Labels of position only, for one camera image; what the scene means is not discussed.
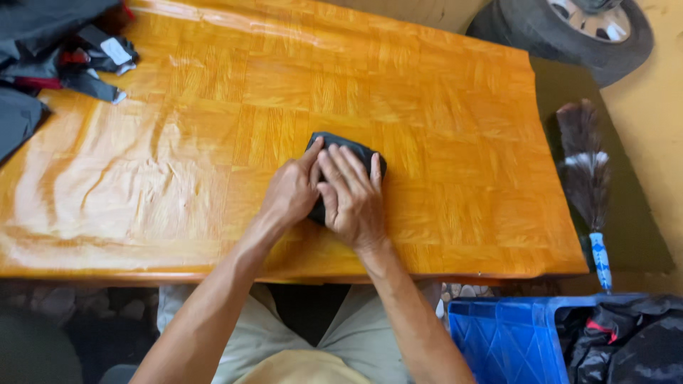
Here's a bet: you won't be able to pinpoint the person's right hand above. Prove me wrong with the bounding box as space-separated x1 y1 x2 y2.
317 143 390 252

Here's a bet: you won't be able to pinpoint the person's left hand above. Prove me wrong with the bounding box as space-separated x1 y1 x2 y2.
260 137 325 229

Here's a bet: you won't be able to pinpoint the dark grey cloth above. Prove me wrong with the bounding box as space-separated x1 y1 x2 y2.
305 131 388 225

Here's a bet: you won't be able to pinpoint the wood-pattern vinyl table cover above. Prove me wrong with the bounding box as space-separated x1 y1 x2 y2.
0 0 589 284

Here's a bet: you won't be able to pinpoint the person's beige shorts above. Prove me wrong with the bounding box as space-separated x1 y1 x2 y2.
156 282 445 384

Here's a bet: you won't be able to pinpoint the person's tan shirt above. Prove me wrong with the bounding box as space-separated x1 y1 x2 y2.
234 349 374 384

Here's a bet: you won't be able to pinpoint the blue plastic crate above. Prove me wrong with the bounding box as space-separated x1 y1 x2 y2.
447 293 683 384

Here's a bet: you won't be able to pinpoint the car tyre with silver wheel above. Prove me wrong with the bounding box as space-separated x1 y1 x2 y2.
466 0 655 89

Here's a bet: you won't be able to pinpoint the pile of dark grey garments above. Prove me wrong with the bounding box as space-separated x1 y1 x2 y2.
0 0 141 162

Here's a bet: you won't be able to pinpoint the dark green mat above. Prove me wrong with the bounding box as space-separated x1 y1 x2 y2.
529 55 676 275

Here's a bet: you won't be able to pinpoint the heap of black garments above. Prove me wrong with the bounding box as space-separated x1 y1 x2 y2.
556 295 683 384

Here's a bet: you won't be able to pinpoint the feather duster with blue handle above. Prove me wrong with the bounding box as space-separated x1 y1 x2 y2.
555 98 614 294

